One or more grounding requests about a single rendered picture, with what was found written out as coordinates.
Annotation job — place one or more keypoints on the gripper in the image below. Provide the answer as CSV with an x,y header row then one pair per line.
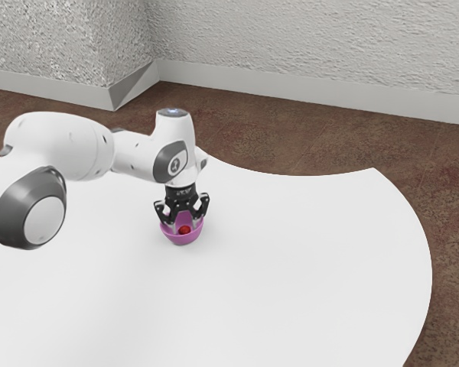
x,y
180,193

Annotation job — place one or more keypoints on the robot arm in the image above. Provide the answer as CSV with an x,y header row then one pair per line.
x,y
80,149

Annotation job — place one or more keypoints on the small red ball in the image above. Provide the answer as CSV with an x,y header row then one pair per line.
x,y
184,230

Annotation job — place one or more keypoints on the pink bowl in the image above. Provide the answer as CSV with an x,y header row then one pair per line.
x,y
183,237

